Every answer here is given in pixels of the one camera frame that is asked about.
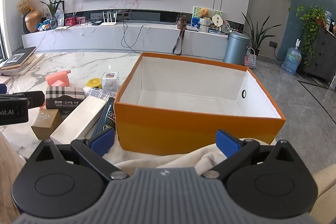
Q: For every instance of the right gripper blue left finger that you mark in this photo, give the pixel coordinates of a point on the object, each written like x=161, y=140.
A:
x=91, y=151

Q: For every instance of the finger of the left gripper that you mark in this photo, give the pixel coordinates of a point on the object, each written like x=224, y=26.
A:
x=30, y=99

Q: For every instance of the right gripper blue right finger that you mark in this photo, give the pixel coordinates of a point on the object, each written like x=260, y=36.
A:
x=238, y=152

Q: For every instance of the plaid black case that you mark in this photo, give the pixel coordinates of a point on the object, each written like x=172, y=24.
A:
x=64, y=98

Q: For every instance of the small gold box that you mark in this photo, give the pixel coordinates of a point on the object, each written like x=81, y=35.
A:
x=45, y=123

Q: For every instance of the long white box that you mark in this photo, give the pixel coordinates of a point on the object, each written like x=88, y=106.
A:
x=79, y=121

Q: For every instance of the pink cup with spout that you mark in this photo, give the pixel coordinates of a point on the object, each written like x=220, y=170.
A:
x=58, y=79

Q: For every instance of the dark blue shampoo bottle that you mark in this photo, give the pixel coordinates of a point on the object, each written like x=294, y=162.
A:
x=106, y=121

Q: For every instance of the white lotion tube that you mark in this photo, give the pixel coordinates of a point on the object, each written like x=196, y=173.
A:
x=99, y=93

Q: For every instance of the yellow tape measure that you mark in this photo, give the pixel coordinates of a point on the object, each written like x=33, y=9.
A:
x=94, y=83

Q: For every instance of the clear acrylic cube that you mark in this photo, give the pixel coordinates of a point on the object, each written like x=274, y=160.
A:
x=110, y=81

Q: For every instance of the large beige book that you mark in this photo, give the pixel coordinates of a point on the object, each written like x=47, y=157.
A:
x=23, y=69

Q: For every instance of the beige cloth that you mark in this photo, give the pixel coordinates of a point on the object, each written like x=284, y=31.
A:
x=201, y=160

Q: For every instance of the black hardcover book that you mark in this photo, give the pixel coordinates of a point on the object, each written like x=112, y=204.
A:
x=18, y=58

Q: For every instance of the gold vase with flowers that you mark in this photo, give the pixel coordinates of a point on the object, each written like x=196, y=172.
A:
x=31, y=16

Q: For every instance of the orange cardboard box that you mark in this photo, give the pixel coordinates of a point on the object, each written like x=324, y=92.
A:
x=175, y=104

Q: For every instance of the red boxes on console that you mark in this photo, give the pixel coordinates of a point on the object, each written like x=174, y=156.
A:
x=75, y=20

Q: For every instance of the woven checkered basket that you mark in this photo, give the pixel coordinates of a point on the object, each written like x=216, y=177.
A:
x=250, y=58

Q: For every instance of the green plant in vase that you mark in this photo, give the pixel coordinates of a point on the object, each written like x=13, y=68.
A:
x=53, y=5

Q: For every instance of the grey metal trash bin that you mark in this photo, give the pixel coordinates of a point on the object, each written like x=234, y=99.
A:
x=236, y=48

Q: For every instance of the water jug with pump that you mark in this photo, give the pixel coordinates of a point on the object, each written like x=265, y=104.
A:
x=292, y=59

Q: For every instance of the white wifi router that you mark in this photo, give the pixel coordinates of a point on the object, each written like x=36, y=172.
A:
x=109, y=19

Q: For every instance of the potted snake plant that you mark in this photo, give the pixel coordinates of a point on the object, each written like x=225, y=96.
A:
x=257, y=34

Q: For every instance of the dark grey cabinet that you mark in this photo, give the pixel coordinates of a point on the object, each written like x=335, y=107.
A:
x=322, y=65

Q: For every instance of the white marble tv console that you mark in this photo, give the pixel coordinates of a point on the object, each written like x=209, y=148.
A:
x=138, y=37

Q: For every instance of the round paper fan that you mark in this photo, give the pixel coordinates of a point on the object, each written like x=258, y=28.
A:
x=217, y=21

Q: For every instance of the teddy bear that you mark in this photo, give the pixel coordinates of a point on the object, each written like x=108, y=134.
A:
x=204, y=13

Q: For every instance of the hanging ivy plant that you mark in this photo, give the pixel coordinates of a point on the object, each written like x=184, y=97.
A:
x=312, y=20

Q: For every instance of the brown camera with strap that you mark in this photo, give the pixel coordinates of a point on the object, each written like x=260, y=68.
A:
x=181, y=26

